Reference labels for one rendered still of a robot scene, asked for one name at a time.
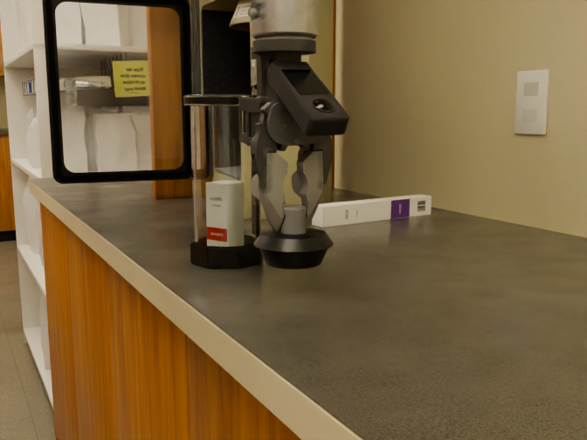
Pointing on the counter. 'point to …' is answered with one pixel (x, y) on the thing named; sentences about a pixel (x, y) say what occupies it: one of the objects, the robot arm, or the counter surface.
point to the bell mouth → (241, 21)
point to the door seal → (58, 109)
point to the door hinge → (196, 45)
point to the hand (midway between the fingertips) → (293, 220)
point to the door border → (59, 92)
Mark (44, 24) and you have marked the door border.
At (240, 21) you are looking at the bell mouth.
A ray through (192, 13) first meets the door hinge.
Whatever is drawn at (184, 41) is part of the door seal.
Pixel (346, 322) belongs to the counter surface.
